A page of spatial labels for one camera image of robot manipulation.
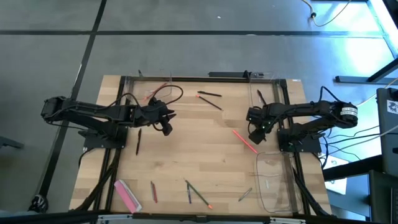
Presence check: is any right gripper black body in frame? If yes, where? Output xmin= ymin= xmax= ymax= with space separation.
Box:
xmin=246 ymin=105 xmax=273 ymax=132

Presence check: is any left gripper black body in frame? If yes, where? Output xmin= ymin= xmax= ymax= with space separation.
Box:
xmin=136 ymin=99 xmax=170 ymax=126

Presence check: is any black pen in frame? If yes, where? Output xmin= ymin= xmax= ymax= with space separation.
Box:
xmin=256 ymin=89 xmax=267 ymax=106
xmin=135 ymin=128 xmax=143 ymax=156
xmin=197 ymin=90 xmax=223 ymax=98

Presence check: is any red pencil orange eraser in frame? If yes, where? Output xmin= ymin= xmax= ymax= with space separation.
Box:
xmin=142 ymin=82 xmax=169 ymax=101

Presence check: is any pink pencil orange eraser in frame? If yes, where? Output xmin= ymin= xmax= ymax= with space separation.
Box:
xmin=231 ymin=129 xmax=259 ymax=155

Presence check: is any grey slim crayon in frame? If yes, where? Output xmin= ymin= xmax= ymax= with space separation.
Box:
xmin=238 ymin=187 xmax=253 ymax=202

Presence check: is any green pencil orange eraser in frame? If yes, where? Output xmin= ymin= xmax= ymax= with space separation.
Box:
xmin=184 ymin=179 xmax=215 ymax=210

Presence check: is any clear plastic pen bin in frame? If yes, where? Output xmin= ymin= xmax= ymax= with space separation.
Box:
xmin=248 ymin=72 xmax=285 ymax=110

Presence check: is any clear plastic pencil bin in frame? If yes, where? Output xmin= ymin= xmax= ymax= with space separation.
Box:
xmin=124 ymin=73 xmax=174 ymax=101

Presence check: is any black pencil orange eraser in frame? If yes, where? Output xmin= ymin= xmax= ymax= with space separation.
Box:
xmin=195 ymin=94 xmax=224 ymax=112

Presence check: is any large clear plastic bin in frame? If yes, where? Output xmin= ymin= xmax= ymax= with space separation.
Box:
xmin=254 ymin=151 xmax=304 ymax=214

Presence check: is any pink eraser white sleeve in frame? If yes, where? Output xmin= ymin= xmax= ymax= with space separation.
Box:
xmin=113 ymin=179 xmax=143 ymax=215

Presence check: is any black and silver crossbar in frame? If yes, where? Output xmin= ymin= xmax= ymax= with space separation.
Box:
xmin=0 ymin=210 xmax=398 ymax=224

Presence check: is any white paper sheet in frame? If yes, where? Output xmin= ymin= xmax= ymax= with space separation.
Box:
xmin=323 ymin=154 xmax=348 ymax=196

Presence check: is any black floor beam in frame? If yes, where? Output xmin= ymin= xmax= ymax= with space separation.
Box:
xmin=322 ymin=154 xmax=384 ymax=182

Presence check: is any black desk leg beam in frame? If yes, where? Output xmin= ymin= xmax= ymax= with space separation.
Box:
xmin=335 ymin=57 xmax=398 ymax=85

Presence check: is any grey equipment case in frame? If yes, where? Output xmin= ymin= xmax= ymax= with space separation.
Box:
xmin=376 ymin=87 xmax=398 ymax=178

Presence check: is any grey chair leg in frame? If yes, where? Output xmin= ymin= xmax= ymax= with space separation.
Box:
xmin=0 ymin=136 xmax=24 ymax=150

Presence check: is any person's shoe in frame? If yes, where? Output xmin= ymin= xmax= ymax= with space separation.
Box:
xmin=28 ymin=194 xmax=50 ymax=215

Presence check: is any dark box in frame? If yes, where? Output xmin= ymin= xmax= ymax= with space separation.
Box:
xmin=368 ymin=170 xmax=398 ymax=224

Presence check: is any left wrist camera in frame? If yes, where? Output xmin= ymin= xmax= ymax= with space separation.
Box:
xmin=161 ymin=122 xmax=174 ymax=137

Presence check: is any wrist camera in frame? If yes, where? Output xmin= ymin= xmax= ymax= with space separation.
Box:
xmin=161 ymin=122 xmax=174 ymax=137
xmin=248 ymin=126 xmax=267 ymax=146

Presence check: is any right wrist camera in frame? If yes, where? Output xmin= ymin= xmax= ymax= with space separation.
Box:
xmin=248 ymin=126 xmax=267 ymax=146

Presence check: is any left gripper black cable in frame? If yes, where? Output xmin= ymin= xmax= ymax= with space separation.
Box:
xmin=107 ymin=84 xmax=185 ymax=108

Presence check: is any black aluminium table frame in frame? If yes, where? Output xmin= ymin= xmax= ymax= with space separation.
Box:
xmin=74 ymin=75 xmax=333 ymax=218

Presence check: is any black cable bundle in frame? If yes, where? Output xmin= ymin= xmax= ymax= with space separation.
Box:
xmin=74 ymin=148 xmax=123 ymax=213
xmin=291 ymin=167 xmax=331 ymax=218

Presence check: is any grey cable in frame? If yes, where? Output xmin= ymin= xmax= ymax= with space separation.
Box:
xmin=323 ymin=124 xmax=398 ymax=154

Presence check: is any cream floor cable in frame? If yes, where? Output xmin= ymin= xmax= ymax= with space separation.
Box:
xmin=300 ymin=0 xmax=354 ymax=28

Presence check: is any white cable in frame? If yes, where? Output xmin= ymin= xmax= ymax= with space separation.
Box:
xmin=356 ymin=77 xmax=398 ymax=107

